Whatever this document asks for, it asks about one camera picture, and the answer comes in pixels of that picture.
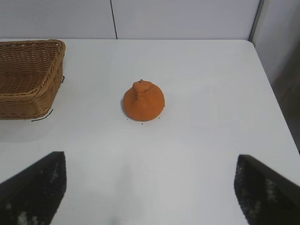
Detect bumpy orange with knob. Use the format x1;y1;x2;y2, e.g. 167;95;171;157
123;79;166;122

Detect grey metal corner post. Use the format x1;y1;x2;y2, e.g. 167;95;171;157
247;0;263;42

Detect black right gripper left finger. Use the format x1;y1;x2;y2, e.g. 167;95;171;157
0;151;68;225

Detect woven wicker basket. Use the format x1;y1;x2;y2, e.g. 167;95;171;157
0;39;67;120

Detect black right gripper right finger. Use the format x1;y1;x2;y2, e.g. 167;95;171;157
233;154;300;225

